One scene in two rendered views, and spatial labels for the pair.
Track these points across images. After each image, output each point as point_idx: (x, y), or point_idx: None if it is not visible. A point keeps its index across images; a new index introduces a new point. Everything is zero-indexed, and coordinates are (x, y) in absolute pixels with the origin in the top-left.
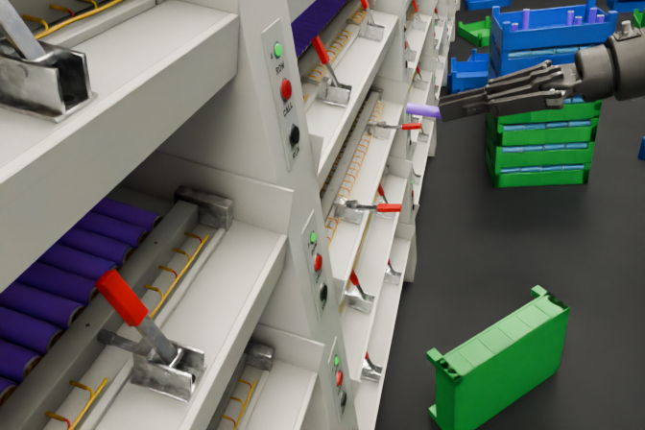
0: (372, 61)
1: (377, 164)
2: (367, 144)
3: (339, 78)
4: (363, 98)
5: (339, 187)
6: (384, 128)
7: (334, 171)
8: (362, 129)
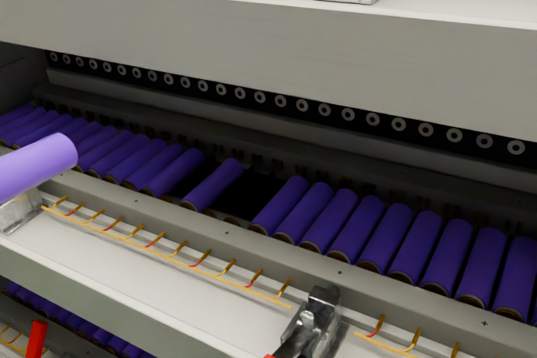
0: None
1: (157, 300)
2: (260, 298)
3: None
4: (78, 41)
5: (66, 187)
6: (293, 321)
7: (116, 184)
8: (283, 259)
